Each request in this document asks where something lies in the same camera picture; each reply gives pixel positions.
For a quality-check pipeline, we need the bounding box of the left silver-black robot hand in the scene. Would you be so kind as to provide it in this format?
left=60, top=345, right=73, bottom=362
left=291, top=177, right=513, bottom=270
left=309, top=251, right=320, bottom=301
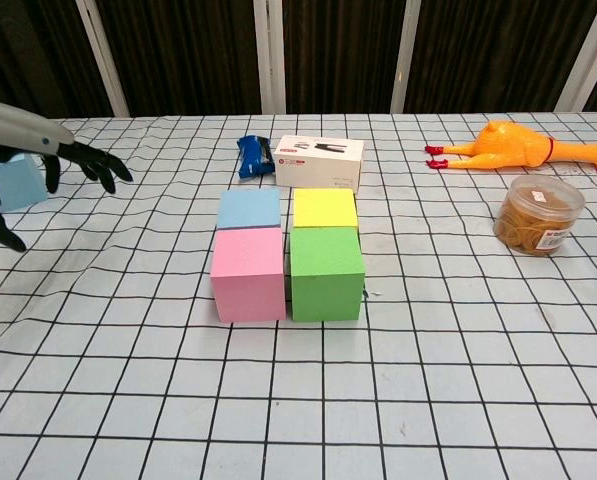
left=0, top=94, right=134, bottom=253

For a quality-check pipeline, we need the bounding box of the light blue foam cube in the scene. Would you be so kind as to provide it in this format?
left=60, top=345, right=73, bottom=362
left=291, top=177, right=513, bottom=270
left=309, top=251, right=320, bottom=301
left=0, top=153, right=49, bottom=214
left=216, top=188, right=283, bottom=231

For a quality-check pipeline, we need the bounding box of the pink foam cube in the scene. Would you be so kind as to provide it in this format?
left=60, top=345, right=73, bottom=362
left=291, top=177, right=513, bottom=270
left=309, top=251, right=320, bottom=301
left=209, top=227, right=287, bottom=324

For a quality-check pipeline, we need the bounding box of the dark brown curtain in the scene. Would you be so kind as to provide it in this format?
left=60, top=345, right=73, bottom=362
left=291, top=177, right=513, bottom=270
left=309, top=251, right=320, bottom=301
left=0, top=0, right=597, bottom=122

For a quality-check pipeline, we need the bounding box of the blue snack packet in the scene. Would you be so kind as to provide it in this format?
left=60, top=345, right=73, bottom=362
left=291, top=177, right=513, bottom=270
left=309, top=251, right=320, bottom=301
left=236, top=134, right=275, bottom=180

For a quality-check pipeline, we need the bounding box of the white black-grid tablecloth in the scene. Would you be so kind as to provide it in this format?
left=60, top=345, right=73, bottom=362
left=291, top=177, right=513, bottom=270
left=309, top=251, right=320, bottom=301
left=0, top=112, right=597, bottom=480

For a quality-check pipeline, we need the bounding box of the white cardboard product box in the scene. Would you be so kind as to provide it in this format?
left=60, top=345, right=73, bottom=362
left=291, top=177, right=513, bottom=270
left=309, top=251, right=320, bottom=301
left=272, top=134, right=366, bottom=195

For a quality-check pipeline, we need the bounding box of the yellow foam cube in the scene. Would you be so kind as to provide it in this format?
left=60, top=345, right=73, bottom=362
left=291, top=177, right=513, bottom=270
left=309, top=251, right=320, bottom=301
left=292, top=188, right=360, bottom=232

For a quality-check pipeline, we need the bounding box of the green foam cube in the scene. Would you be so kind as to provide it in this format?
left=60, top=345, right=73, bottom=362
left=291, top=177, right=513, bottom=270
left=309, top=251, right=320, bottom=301
left=288, top=227, right=368, bottom=322

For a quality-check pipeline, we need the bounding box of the orange rubber chicken toy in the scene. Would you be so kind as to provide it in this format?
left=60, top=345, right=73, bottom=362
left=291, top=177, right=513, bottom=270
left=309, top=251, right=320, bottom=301
left=424, top=118, right=597, bottom=175

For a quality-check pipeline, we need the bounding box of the clear jar of rubber bands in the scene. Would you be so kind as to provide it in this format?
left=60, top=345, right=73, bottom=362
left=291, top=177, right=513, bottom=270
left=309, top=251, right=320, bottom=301
left=492, top=174, right=586, bottom=258

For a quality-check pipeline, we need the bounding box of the white window frame bar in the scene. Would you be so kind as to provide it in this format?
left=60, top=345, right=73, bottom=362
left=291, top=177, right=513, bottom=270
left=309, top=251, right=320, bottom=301
left=389, top=0, right=422, bottom=115
left=75, top=0, right=130, bottom=118
left=252, top=0, right=287, bottom=115
left=557, top=0, right=597, bottom=113

